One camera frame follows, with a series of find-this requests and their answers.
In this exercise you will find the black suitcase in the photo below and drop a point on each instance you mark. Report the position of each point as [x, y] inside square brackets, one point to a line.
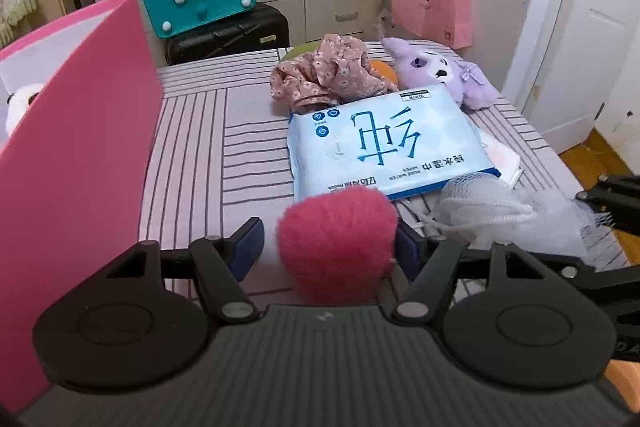
[230, 34]

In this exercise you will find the white panda plush toy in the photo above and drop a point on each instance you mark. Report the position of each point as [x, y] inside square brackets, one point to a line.
[20, 104]

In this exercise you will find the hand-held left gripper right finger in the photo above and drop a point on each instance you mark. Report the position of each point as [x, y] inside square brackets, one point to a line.
[412, 253]

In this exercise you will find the blue wet wipes packet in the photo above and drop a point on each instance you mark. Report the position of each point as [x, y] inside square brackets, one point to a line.
[385, 142]

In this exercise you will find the pink floral cloth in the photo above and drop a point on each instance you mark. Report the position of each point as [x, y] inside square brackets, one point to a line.
[330, 69]

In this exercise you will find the purple plush toy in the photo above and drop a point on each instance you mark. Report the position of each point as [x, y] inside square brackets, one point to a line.
[435, 64]

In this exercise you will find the green plush pear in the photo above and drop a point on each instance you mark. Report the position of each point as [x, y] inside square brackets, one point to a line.
[299, 52]

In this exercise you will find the pink storage box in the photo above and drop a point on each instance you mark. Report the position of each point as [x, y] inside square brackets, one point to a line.
[80, 187]

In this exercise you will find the white door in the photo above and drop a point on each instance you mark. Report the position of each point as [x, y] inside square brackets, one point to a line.
[575, 57]

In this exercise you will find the orange plush ball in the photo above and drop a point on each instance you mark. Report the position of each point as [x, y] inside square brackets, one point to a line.
[383, 69]

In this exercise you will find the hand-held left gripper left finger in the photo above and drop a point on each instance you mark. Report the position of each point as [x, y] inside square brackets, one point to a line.
[247, 246]

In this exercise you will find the pink fluffy pompom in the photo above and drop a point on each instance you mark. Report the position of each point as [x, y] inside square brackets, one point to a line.
[335, 242]

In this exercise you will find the person's orange clothing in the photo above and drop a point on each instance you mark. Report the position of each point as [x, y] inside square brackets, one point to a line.
[627, 379]

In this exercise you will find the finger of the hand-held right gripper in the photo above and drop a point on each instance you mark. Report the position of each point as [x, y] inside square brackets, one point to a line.
[600, 275]
[617, 207]

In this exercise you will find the white pink tissue packet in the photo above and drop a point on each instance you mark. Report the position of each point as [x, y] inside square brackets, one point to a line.
[501, 154]

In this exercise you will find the striped tablecloth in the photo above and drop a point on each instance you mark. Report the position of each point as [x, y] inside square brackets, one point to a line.
[215, 147]

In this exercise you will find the white mesh bath sponge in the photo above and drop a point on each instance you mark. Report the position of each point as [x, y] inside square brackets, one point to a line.
[480, 207]

